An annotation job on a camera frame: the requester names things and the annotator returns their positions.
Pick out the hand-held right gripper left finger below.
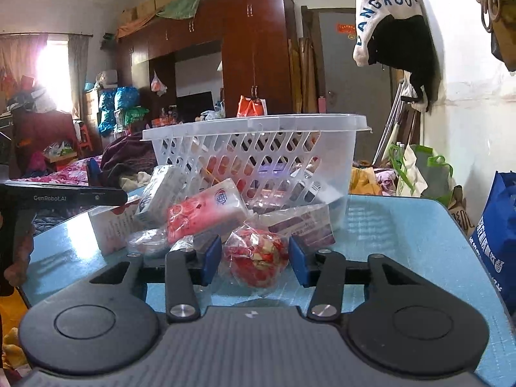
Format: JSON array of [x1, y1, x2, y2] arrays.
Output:
[[89, 234, 223, 324]]

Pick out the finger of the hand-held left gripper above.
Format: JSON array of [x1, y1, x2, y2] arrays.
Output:
[[80, 187, 129, 207]]

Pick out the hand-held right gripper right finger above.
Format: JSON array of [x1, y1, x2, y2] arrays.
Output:
[[287, 235, 425, 324]]

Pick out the red patterned plastic packet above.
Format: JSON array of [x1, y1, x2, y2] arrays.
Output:
[[222, 226, 290, 289]]

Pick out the white plastic basket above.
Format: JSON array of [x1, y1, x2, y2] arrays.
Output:
[[141, 114, 372, 230]]

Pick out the person's left hand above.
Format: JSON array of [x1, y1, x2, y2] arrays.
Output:
[[4, 229, 36, 288]]

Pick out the pink floral blanket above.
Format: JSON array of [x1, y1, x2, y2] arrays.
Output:
[[20, 157, 101, 188]]

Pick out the white red printed box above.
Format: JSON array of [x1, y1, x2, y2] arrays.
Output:
[[88, 203, 142, 256]]

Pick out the brown box in plastic wrap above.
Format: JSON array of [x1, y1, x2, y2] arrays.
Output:
[[258, 203, 337, 251]]

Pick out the pink tissue pack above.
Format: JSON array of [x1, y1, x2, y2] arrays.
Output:
[[166, 178, 251, 246]]

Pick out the dark maroon clothes pile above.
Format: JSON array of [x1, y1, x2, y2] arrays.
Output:
[[101, 133, 158, 182]]

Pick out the grey white tissue pack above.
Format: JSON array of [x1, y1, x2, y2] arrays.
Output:
[[135, 164, 190, 228]]

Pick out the clear plastic packet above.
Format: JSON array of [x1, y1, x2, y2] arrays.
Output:
[[127, 228, 170, 256]]

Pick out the red stool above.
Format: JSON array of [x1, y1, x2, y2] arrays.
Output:
[[76, 123, 93, 154]]

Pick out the red covered cabinet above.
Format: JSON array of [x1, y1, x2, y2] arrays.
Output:
[[12, 111, 81, 158]]

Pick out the tall blue plastic bag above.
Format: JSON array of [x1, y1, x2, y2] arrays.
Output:
[[99, 91, 117, 135]]

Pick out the green plastic bag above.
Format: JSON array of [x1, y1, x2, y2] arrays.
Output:
[[124, 107, 149, 126]]

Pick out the white dotted bag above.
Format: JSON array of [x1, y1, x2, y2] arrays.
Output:
[[30, 89, 57, 114]]

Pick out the yellow cloth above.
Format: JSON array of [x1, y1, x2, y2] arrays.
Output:
[[350, 167, 382, 196]]

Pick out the white hanging plastic bag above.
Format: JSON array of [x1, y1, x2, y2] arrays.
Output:
[[151, 71, 168, 96]]

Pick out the grey curtain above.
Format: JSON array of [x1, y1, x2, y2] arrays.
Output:
[[68, 34, 90, 119]]

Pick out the black television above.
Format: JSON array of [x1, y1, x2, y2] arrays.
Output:
[[176, 92, 215, 124]]

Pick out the pink curtain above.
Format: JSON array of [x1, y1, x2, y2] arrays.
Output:
[[0, 34, 49, 93]]

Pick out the orange hanging bag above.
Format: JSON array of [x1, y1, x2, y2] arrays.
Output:
[[236, 95, 267, 118]]

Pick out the green white tote bag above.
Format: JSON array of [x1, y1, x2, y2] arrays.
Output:
[[389, 143, 454, 206]]

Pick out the grey door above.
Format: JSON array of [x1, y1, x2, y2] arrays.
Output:
[[318, 8, 393, 162]]

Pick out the wooden planks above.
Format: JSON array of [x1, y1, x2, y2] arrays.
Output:
[[288, 6, 319, 114]]

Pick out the blue tote bag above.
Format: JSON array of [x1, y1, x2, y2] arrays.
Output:
[[470, 171, 516, 315]]

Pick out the brown wooden wardrobe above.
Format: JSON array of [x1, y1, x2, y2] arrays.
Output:
[[117, 0, 299, 130]]

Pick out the white black hanging garment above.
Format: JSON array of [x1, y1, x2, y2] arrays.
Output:
[[353, 0, 440, 114]]

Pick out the olive hanging bag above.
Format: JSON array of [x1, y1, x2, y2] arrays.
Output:
[[490, 0, 516, 73]]

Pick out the brown coiled rope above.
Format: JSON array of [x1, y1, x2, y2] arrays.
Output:
[[471, 0, 504, 33]]

